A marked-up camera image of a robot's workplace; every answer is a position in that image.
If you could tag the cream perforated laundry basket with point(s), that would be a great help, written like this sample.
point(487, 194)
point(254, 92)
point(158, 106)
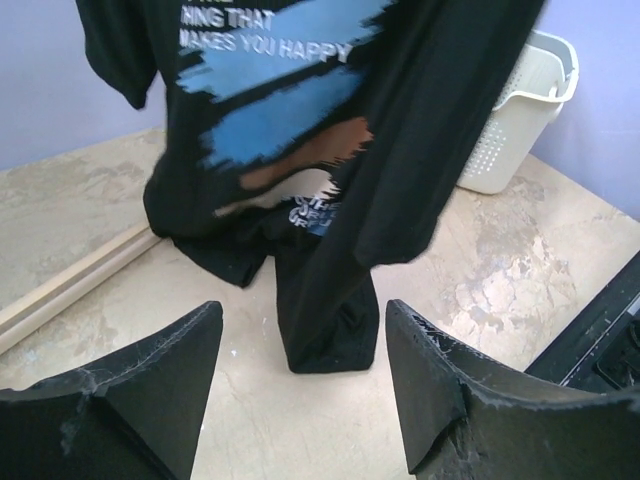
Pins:
point(543, 80)

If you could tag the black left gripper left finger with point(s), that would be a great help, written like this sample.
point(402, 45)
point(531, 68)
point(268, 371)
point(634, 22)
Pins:
point(135, 413)

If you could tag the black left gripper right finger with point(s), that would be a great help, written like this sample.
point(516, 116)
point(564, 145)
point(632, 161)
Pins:
point(464, 415)

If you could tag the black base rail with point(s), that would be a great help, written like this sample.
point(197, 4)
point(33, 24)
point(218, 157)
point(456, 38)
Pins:
point(599, 350)

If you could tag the black garment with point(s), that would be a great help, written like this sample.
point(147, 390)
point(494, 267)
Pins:
point(326, 135)

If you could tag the wooden clothes rack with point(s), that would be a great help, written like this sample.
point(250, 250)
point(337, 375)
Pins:
point(32, 311)

